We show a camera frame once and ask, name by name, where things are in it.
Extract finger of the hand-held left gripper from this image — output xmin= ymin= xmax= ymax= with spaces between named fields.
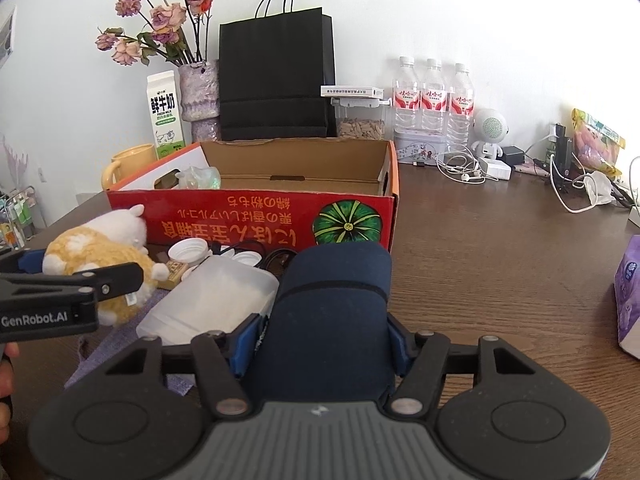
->
xmin=0 ymin=248 xmax=51 ymax=276
xmin=0 ymin=262 xmax=144 ymax=306

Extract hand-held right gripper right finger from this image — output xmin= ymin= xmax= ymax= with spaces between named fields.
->
xmin=385 ymin=312 xmax=538 ymax=418

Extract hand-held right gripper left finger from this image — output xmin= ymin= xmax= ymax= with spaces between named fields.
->
xmin=102 ymin=312 xmax=268 ymax=418

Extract yellow and white plush toy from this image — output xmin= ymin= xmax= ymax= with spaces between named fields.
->
xmin=42 ymin=205 xmax=171 ymax=328

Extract translucent plastic container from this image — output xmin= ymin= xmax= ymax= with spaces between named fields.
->
xmin=136 ymin=255 xmax=280 ymax=347

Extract purple woven cloth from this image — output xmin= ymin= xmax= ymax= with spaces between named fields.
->
xmin=64 ymin=332 xmax=197 ymax=397

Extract large white bottle cap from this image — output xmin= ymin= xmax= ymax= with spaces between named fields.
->
xmin=167 ymin=239 xmax=210 ymax=266

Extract navy blue padded pouch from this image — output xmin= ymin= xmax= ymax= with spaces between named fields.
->
xmin=254 ymin=243 xmax=394 ymax=405

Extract black USB plug cable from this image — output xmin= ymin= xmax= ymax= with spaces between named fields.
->
xmin=207 ymin=241 xmax=266 ymax=261

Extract red printed cardboard box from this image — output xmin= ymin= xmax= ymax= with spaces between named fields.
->
xmin=102 ymin=139 xmax=402 ymax=257

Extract person's left hand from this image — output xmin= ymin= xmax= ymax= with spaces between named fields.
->
xmin=0 ymin=342 xmax=21 ymax=443

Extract yellow ceramic mug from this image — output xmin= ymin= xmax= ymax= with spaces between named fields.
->
xmin=101 ymin=143 xmax=158 ymax=190

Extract crumpled clear plastic bag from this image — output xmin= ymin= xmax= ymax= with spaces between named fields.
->
xmin=175 ymin=165 xmax=221 ymax=191

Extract white milk carton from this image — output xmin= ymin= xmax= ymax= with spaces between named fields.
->
xmin=146 ymin=71 xmax=187 ymax=161

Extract purple textured vase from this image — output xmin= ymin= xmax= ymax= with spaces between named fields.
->
xmin=178 ymin=60 xmax=221 ymax=142

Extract white printed tin box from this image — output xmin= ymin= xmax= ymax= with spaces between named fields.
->
xmin=393 ymin=129 xmax=448 ymax=163

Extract white power adapter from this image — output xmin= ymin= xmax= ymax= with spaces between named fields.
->
xmin=477 ymin=157 xmax=513 ymax=181

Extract clear container of seeds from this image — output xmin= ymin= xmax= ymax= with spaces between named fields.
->
xmin=330 ymin=96 xmax=391 ymax=141

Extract purple tissue pack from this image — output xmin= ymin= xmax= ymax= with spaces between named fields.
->
xmin=614 ymin=235 xmax=640 ymax=353

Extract white round robot speaker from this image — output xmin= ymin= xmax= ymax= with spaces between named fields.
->
xmin=471 ymin=108 xmax=510 ymax=158

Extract white face mask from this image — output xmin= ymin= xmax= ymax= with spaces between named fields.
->
xmin=582 ymin=170 xmax=614 ymax=206

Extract dark bottle green label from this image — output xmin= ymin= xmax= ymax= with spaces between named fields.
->
xmin=544 ymin=124 xmax=574 ymax=181

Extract black paper bag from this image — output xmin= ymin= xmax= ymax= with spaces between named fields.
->
xmin=218 ymin=0 xmax=337 ymax=141

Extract flat white cardboard packet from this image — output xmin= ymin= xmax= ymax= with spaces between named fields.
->
xmin=320 ymin=85 xmax=385 ymax=100

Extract dried rose bouquet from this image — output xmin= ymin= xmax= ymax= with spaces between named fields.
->
xmin=95 ymin=0 xmax=213 ymax=67

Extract yellow and pink snack bag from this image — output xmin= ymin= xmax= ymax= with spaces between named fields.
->
xmin=571 ymin=107 xmax=627 ymax=178

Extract wire rack with toiletries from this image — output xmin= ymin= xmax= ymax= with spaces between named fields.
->
xmin=0 ymin=185 xmax=38 ymax=251

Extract white wired earphones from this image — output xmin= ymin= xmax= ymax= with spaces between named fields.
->
xmin=436 ymin=145 xmax=488 ymax=182

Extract white charging cable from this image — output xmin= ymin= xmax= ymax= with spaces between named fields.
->
xmin=549 ymin=154 xmax=603 ymax=214

